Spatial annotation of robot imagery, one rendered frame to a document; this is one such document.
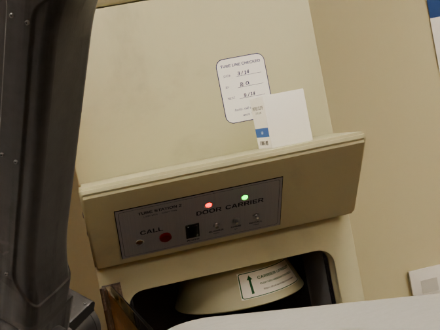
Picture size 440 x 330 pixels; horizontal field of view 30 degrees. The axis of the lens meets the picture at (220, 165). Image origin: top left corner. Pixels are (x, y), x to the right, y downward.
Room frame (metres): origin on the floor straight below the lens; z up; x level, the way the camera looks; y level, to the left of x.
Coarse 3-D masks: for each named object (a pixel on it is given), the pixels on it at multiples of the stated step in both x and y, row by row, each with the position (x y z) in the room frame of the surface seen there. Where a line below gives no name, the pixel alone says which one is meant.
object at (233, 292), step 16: (224, 272) 1.03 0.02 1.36; (240, 272) 1.03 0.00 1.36; (256, 272) 1.03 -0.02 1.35; (272, 272) 1.04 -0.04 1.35; (288, 272) 1.06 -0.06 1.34; (192, 288) 1.05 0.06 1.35; (208, 288) 1.03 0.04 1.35; (224, 288) 1.02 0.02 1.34; (240, 288) 1.02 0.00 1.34; (256, 288) 1.02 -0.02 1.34; (272, 288) 1.03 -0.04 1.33; (288, 288) 1.04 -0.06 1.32; (176, 304) 1.08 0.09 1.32; (192, 304) 1.04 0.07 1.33; (208, 304) 1.02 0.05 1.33; (224, 304) 1.02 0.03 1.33; (240, 304) 1.01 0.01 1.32; (256, 304) 1.01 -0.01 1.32
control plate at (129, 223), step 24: (216, 192) 0.90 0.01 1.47; (240, 192) 0.91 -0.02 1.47; (264, 192) 0.92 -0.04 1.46; (120, 216) 0.89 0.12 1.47; (144, 216) 0.90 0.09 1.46; (168, 216) 0.91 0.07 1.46; (192, 216) 0.92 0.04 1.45; (216, 216) 0.93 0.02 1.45; (240, 216) 0.94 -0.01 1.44; (264, 216) 0.95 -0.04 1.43; (120, 240) 0.92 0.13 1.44; (144, 240) 0.93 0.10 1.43; (192, 240) 0.95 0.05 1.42
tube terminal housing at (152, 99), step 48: (192, 0) 1.00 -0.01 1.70; (240, 0) 1.01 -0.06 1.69; (288, 0) 1.02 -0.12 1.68; (96, 48) 0.98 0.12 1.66; (144, 48) 0.99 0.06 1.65; (192, 48) 1.00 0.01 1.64; (240, 48) 1.01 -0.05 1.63; (288, 48) 1.02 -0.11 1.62; (96, 96) 0.98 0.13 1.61; (144, 96) 0.99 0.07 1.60; (192, 96) 1.00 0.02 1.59; (96, 144) 0.97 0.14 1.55; (144, 144) 0.98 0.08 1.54; (192, 144) 0.99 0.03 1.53; (240, 144) 1.00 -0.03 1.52; (240, 240) 1.00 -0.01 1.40; (288, 240) 1.01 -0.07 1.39; (336, 240) 1.02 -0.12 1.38; (144, 288) 0.98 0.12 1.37; (336, 288) 1.04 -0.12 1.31
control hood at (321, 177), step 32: (224, 160) 0.89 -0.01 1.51; (256, 160) 0.89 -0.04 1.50; (288, 160) 0.90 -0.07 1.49; (320, 160) 0.91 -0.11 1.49; (352, 160) 0.93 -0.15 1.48; (96, 192) 0.86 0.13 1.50; (128, 192) 0.87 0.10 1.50; (160, 192) 0.88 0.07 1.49; (192, 192) 0.90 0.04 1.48; (288, 192) 0.94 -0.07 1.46; (320, 192) 0.95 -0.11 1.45; (352, 192) 0.97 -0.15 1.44; (96, 224) 0.89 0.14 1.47; (288, 224) 0.98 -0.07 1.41; (96, 256) 0.93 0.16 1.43
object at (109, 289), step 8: (104, 288) 0.94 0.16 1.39; (112, 288) 0.92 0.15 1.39; (112, 296) 0.88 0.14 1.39; (112, 304) 0.89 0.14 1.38; (120, 304) 0.82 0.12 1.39; (112, 312) 0.91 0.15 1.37; (120, 312) 0.81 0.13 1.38; (128, 312) 0.77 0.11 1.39; (112, 320) 0.93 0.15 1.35; (120, 320) 0.83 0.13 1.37; (128, 320) 0.76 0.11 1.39; (136, 320) 0.73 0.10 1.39; (120, 328) 0.85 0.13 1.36; (128, 328) 0.77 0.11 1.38; (136, 328) 0.71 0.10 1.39; (144, 328) 0.70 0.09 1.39
